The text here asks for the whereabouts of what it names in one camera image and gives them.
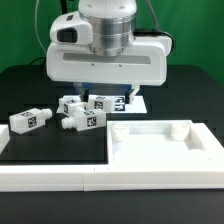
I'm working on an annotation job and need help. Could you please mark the white square tabletop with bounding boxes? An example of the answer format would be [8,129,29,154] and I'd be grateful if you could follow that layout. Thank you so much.
[107,120,224,167]

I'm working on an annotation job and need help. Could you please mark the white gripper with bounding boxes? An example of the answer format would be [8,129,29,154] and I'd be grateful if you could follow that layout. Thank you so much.
[47,12,173,104]

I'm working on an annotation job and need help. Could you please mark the white thin cable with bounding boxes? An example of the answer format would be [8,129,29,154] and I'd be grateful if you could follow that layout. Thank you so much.
[34,0,48,58]

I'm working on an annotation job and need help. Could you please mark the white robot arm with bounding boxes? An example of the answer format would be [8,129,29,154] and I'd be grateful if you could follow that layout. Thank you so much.
[46,0,174,103]

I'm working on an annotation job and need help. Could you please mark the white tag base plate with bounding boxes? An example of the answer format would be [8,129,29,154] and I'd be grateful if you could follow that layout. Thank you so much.
[65,95,147,113]

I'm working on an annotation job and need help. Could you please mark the white obstacle fence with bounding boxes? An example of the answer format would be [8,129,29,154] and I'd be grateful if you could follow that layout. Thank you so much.
[0,123,224,193]

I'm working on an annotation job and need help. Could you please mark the black cable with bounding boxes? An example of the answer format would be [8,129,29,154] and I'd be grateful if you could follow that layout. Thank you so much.
[143,0,176,54]

